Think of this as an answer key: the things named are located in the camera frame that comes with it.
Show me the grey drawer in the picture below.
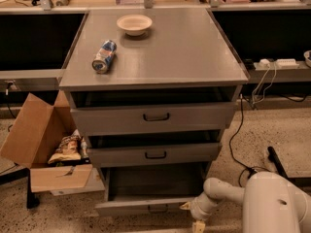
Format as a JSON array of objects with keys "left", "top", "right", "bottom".
[
  {"left": 70, "top": 100, "right": 234, "bottom": 136},
  {"left": 87, "top": 136, "right": 222, "bottom": 167},
  {"left": 95, "top": 162, "right": 208, "bottom": 216}
]

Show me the black stand leg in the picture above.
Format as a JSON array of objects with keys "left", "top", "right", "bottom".
[{"left": 0, "top": 166, "right": 40, "bottom": 210}]

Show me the open cardboard box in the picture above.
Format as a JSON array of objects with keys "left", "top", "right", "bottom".
[{"left": 1, "top": 91, "right": 92, "bottom": 194}]

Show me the black metal floor bar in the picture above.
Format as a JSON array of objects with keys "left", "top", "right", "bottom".
[{"left": 267, "top": 147, "right": 288, "bottom": 179}]

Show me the grey top drawer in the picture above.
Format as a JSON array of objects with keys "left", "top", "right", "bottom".
[{"left": 70, "top": 100, "right": 234, "bottom": 136}]

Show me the grey drawer cabinet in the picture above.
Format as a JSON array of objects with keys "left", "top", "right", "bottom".
[{"left": 58, "top": 7, "right": 250, "bottom": 180}]

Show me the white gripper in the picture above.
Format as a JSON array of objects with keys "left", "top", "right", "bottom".
[{"left": 180, "top": 193, "right": 218, "bottom": 233}]

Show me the grey bottom drawer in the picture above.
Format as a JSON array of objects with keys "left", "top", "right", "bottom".
[{"left": 95, "top": 162, "right": 208, "bottom": 216}]

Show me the black power cable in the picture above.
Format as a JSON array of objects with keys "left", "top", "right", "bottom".
[{"left": 228, "top": 94, "right": 270, "bottom": 188}]

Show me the white ceramic bowl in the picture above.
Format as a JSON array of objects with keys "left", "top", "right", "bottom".
[{"left": 117, "top": 15, "right": 153, "bottom": 37}]

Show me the snack chip bag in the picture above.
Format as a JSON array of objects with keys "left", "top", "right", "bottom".
[{"left": 48, "top": 135, "right": 81, "bottom": 164}]

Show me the grey middle drawer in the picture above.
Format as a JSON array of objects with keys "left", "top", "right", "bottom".
[{"left": 87, "top": 136, "right": 222, "bottom": 167}]

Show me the white power strip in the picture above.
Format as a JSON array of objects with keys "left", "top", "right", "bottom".
[{"left": 257, "top": 58, "right": 299, "bottom": 70}]

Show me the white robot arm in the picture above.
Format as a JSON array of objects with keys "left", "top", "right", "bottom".
[{"left": 181, "top": 172, "right": 311, "bottom": 233}]

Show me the blue and white soda can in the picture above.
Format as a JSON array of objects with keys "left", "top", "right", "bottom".
[{"left": 92, "top": 40, "right": 117, "bottom": 74}]

